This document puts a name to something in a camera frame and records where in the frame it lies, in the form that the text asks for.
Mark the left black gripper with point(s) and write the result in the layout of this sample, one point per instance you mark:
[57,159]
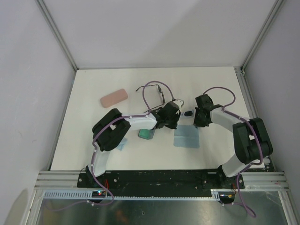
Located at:
[176,116]

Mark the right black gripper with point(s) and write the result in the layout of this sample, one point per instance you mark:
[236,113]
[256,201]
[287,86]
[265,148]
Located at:
[197,122]

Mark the white frame sunglasses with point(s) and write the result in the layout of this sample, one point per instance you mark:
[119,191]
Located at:
[187,114]

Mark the light blue cleaning cloth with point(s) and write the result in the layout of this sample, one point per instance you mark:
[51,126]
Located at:
[186,136]

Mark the blue-grey glasses case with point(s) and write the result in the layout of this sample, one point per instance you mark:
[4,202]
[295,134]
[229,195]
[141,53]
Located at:
[146,134]

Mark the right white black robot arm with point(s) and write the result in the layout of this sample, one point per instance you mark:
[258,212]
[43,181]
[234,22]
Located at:
[250,137]

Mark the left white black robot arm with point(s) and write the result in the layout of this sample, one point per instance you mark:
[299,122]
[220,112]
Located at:
[112,128]

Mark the small blue crumpled cloth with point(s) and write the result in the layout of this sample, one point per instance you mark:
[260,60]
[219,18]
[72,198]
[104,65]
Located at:
[122,144]

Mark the pink glasses case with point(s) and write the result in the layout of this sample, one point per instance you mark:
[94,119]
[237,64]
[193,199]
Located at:
[114,98]

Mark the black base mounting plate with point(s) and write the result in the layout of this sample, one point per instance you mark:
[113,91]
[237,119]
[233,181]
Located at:
[159,182]

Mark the small circuit board with leds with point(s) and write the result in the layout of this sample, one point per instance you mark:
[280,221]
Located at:
[99,193]

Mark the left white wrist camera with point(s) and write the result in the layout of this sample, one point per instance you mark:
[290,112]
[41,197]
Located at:
[179,103]

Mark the brown thin-frame glasses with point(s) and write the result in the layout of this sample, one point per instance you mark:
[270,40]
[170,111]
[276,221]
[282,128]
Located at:
[161,94]

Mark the white slotted cable duct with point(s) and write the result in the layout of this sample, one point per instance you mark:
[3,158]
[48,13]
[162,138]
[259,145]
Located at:
[212,195]

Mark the right aluminium frame post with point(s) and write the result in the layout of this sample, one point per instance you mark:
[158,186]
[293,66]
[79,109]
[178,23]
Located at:
[272,15]

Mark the aluminium frame post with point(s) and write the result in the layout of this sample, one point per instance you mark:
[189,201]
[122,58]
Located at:
[56,32]
[272,15]

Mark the left aluminium frame post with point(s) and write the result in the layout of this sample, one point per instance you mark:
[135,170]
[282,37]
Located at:
[56,32]

